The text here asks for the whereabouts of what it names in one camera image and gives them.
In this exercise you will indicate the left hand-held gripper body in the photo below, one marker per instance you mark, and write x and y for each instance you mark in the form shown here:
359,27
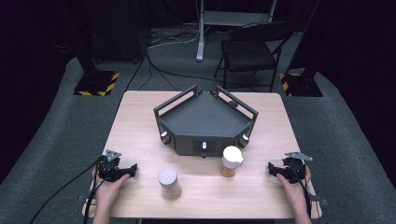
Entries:
109,169

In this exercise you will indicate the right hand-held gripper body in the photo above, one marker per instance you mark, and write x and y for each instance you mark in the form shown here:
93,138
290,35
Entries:
294,169

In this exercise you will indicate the white spout lid spice jar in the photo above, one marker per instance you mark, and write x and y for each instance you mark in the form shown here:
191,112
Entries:
231,161

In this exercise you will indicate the dark grey corner rack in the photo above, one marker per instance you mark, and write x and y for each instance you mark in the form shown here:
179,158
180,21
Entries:
204,124

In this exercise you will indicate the person's left hand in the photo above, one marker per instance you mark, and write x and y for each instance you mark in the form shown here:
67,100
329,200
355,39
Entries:
107,191

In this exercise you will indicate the person's right hand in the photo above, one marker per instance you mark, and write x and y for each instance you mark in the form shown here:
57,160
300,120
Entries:
295,191

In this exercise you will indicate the black folding chair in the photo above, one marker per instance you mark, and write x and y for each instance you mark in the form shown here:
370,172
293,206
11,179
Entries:
249,53

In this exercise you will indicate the dark cabinet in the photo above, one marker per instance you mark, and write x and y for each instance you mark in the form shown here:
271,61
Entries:
121,31

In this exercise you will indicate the white metal stand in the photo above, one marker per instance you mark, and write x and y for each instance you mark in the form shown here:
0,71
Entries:
200,37

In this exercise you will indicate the hazard striped black base plate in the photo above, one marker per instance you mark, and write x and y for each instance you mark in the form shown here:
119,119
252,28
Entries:
300,84
96,83

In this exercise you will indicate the black stand post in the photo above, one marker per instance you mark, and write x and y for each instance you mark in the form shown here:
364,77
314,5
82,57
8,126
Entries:
311,62
87,62

